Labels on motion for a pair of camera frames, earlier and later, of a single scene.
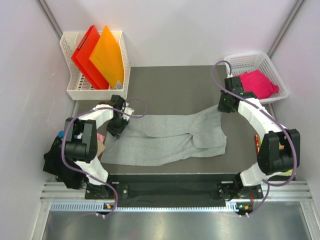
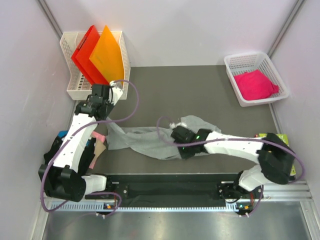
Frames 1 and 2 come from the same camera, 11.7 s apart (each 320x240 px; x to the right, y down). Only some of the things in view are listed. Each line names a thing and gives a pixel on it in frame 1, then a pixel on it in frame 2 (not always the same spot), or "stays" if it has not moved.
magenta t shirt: x=256 y=81 stays
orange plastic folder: x=107 y=58 stays
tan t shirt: x=101 y=147 stays
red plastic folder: x=81 y=58 stays
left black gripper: x=117 y=131 → x=111 y=106
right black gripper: x=221 y=108 → x=185 y=155
